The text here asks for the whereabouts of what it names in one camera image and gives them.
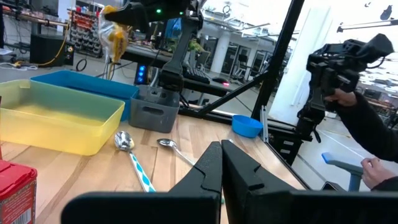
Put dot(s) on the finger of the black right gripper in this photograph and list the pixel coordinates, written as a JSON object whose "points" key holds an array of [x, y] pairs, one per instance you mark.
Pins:
{"points": [[124, 18]]}

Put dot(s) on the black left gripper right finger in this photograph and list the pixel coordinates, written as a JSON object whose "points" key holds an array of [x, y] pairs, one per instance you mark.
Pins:
{"points": [[264, 205]]}

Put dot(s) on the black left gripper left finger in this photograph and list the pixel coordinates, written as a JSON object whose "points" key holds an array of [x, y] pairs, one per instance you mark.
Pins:
{"points": [[186, 205]]}

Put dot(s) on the yellow ramen packet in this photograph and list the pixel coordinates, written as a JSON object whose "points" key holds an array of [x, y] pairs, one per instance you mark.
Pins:
{"points": [[119, 40]]}

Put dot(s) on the red spice tin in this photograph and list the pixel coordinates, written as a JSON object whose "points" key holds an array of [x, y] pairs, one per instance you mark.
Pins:
{"points": [[15, 193]]}

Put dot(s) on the person's forearm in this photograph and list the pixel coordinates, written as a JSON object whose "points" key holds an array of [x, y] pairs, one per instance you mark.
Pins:
{"points": [[367, 130]]}

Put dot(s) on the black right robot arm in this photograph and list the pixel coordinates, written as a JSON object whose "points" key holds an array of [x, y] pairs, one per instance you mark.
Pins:
{"points": [[178, 56]]}

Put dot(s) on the parts bin rack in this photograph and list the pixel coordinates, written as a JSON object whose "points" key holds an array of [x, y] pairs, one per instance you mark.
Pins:
{"points": [[84, 31]]}

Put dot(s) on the device with blue lights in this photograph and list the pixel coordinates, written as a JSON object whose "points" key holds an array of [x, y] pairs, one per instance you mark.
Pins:
{"points": [[141, 74]]}

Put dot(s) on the black drawer unit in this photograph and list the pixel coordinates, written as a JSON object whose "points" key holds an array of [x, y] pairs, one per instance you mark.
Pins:
{"points": [[286, 146]]}

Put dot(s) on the all silver metal spoon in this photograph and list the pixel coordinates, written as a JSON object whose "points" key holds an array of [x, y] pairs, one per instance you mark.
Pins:
{"points": [[168, 143]]}

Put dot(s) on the blue plastic bin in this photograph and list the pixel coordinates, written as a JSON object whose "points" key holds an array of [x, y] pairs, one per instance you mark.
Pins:
{"points": [[93, 84]]}

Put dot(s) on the black keyboard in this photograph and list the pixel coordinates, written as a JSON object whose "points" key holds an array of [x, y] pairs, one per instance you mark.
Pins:
{"points": [[196, 74]]}

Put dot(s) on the white building column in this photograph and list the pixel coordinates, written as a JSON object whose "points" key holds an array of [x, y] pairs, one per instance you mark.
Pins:
{"points": [[219, 53]]}

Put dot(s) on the silver aluminium extrusion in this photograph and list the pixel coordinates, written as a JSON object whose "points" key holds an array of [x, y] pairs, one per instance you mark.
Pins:
{"points": [[264, 124]]}

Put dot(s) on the black computer tower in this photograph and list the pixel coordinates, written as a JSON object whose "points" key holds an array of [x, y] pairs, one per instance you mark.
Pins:
{"points": [[46, 49]]}

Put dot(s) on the blue chair armrest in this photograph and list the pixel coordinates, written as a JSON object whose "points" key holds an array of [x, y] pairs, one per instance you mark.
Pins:
{"points": [[345, 166]]}

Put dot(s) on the wooden workbench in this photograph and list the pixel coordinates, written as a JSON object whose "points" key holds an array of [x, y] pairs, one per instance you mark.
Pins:
{"points": [[31, 18]]}

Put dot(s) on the black computer mouse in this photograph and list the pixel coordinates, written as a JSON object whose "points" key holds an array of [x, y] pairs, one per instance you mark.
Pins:
{"points": [[220, 81]]}

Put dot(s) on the grey plastic basket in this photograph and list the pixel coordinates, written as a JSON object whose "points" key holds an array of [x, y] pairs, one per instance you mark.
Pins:
{"points": [[152, 115]]}

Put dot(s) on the black diagonal rig brace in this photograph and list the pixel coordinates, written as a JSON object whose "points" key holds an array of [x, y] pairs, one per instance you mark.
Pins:
{"points": [[233, 93]]}

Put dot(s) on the person's hand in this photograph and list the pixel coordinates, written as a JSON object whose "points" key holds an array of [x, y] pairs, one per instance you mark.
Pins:
{"points": [[376, 172], [342, 98]]}

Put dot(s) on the yellow translucent plastic bin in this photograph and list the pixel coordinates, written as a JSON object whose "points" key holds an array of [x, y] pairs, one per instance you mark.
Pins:
{"points": [[62, 124]]}

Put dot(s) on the long ceiling light fixture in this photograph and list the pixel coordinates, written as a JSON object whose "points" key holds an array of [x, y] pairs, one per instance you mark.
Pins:
{"points": [[367, 25]]}

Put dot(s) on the black rig post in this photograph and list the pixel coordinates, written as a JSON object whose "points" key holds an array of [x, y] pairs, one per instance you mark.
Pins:
{"points": [[276, 56]]}

